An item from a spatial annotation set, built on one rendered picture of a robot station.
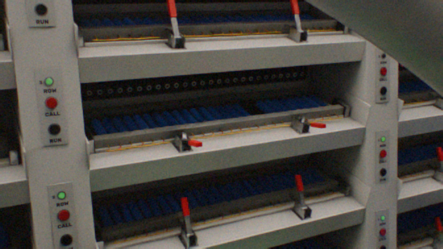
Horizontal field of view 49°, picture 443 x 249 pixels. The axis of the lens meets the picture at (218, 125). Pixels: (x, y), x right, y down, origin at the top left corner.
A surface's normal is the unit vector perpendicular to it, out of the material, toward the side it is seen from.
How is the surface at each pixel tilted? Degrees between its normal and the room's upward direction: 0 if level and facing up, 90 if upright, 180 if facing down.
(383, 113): 90
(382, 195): 90
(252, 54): 108
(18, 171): 18
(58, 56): 90
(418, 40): 130
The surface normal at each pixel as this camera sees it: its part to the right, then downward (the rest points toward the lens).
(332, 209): 0.09, -0.90
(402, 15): -0.14, 0.70
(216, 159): 0.43, 0.43
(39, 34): 0.44, 0.13
